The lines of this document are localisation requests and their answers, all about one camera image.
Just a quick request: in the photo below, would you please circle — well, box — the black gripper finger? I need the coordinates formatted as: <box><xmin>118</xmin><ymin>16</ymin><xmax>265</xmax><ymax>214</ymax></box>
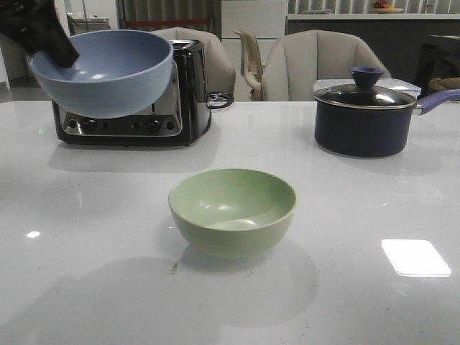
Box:
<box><xmin>1</xmin><ymin>0</ymin><xmax>79</xmax><ymax>68</ymax></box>

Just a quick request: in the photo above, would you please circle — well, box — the blue bowl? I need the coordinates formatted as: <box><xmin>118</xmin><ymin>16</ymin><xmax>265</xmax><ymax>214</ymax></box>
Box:
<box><xmin>29</xmin><ymin>29</ymin><xmax>173</xmax><ymax>119</ymax></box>

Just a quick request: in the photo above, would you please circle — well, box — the green bowl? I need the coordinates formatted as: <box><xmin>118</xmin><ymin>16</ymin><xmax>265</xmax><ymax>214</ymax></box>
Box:
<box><xmin>167</xmin><ymin>168</ymin><xmax>298</xmax><ymax>259</ymax></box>

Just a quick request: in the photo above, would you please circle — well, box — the black chrome toaster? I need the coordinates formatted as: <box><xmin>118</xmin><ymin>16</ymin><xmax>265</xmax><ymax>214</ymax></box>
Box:
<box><xmin>52</xmin><ymin>40</ymin><xmax>211</xmax><ymax>147</ymax></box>

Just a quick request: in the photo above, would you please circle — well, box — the left beige upholstered chair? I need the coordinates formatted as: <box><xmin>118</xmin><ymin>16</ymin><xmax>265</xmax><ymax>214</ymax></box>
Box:
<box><xmin>152</xmin><ymin>27</ymin><xmax>236</xmax><ymax>96</ymax></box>

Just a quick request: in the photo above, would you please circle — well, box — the beige upholstered chair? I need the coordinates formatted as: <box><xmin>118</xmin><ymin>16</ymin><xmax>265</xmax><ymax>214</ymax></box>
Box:
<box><xmin>152</xmin><ymin>27</ymin><xmax>236</xmax><ymax>96</ymax></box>
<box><xmin>261</xmin><ymin>29</ymin><xmax>386</xmax><ymax>101</ymax></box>

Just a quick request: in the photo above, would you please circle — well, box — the cream plastic chair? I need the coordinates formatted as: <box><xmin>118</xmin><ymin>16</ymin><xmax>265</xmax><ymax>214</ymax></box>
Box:
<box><xmin>234</xmin><ymin>29</ymin><xmax>264</xmax><ymax>101</ymax></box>

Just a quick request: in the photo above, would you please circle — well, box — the white cabinet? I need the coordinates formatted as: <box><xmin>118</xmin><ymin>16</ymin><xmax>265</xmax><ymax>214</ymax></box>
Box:
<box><xmin>221</xmin><ymin>1</ymin><xmax>288</xmax><ymax>101</ymax></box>

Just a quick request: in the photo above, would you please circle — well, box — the right beige upholstered chair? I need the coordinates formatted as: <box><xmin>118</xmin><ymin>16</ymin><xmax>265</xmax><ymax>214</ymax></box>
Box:
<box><xmin>261</xmin><ymin>29</ymin><xmax>386</xmax><ymax>101</ymax></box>

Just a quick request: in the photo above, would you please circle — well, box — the glass lid blue knob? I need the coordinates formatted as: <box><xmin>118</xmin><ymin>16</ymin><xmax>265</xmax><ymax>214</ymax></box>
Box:
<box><xmin>313</xmin><ymin>66</ymin><xmax>416</xmax><ymax>110</ymax></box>

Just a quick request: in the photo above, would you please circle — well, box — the dark blue saucepan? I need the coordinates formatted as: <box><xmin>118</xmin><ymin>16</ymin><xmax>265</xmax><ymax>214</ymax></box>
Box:
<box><xmin>315</xmin><ymin>89</ymin><xmax>459</xmax><ymax>157</ymax></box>

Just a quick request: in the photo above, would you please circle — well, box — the fruit plate on counter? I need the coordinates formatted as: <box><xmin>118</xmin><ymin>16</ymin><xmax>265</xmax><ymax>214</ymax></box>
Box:
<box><xmin>370</xmin><ymin>0</ymin><xmax>405</xmax><ymax>14</ymax></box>

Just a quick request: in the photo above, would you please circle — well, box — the dark grey counter unit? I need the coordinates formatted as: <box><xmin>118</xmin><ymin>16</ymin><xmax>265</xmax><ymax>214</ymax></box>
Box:
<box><xmin>285</xmin><ymin>14</ymin><xmax>459</xmax><ymax>82</ymax></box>

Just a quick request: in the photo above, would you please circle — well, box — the black toaster power cable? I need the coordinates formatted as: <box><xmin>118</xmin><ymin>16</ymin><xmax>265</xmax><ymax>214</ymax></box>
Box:
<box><xmin>206</xmin><ymin>91</ymin><xmax>234</xmax><ymax>110</ymax></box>

